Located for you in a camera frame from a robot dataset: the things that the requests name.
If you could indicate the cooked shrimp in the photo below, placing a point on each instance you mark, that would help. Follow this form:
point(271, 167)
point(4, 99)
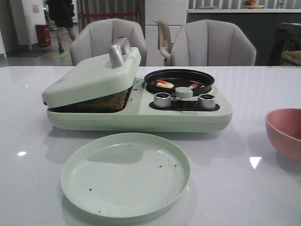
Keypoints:
point(164, 84)
point(195, 85)

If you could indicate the white bread slice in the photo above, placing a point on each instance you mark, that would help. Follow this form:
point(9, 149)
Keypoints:
point(107, 104)

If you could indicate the mint green sandwich maker lid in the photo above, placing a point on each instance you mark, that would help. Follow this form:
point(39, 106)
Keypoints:
point(93, 78)

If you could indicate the pink bowl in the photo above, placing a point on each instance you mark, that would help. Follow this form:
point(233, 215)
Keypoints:
point(283, 127)

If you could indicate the mint green breakfast maker base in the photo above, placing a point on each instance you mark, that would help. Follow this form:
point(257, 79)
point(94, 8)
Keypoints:
point(139, 116)

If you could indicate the left silver control knob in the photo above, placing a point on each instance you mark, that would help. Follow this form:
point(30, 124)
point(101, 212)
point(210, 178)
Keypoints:
point(162, 100)

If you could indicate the silver control knob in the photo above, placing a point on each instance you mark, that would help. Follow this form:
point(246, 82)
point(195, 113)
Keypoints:
point(206, 101)
point(162, 100)

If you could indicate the black round frying pan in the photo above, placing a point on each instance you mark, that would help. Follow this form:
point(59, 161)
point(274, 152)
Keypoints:
point(179, 78)

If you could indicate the right silver control knob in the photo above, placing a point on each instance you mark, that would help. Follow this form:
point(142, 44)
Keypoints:
point(206, 101)

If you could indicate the mint green round plate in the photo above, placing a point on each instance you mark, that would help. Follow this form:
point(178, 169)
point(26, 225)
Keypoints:
point(126, 175)

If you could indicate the beige office chair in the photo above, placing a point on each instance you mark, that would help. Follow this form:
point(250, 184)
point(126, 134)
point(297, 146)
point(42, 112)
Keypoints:
point(164, 41)

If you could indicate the right beige upholstered chair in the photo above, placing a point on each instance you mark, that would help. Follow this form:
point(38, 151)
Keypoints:
point(212, 43)

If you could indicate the beige upholstered chair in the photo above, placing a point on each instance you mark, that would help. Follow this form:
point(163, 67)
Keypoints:
point(95, 39)
point(212, 43)

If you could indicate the left beige upholstered chair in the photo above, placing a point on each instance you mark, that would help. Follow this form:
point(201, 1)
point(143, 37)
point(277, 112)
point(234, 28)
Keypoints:
point(95, 39)

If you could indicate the white cabinet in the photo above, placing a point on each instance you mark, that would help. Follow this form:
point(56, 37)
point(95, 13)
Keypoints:
point(174, 12)

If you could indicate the red barrier tape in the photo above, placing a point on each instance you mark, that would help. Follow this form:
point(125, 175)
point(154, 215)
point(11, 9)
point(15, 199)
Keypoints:
point(110, 15)

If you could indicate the person in background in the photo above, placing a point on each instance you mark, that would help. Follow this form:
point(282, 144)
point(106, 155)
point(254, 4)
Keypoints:
point(62, 12)

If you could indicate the red trash bin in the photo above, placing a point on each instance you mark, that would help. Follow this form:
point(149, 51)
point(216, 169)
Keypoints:
point(43, 35)

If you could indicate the dark grey counter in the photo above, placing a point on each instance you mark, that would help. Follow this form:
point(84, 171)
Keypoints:
point(272, 31)

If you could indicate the fruit plate on counter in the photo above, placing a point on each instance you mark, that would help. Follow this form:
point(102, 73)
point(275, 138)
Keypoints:
point(250, 4)

